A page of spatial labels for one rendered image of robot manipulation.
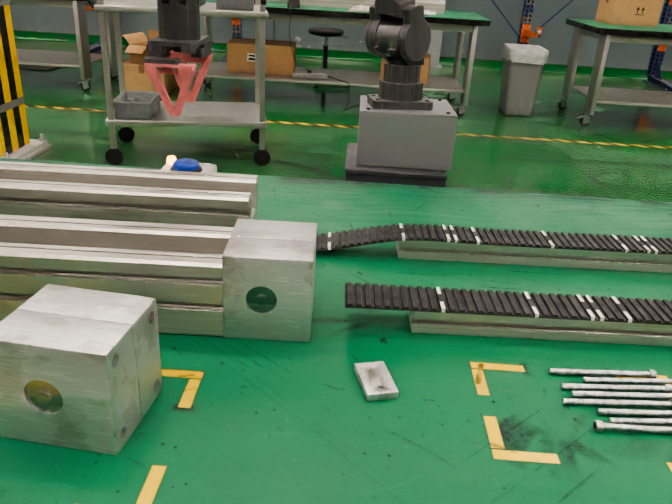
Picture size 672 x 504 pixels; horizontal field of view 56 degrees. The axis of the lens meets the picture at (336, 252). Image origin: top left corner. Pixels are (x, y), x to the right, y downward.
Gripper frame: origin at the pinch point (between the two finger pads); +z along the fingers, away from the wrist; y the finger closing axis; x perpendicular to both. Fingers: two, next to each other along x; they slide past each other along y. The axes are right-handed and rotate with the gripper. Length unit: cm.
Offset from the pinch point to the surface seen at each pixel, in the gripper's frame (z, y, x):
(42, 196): 9.0, 18.0, -13.9
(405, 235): 12.9, 14.5, 32.9
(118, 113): 64, -261, -99
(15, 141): 84, -263, -161
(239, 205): 8.6, 18.0, 11.0
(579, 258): 15, 14, 57
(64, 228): 8.1, 29.6, -6.3
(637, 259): 14, 15, 65
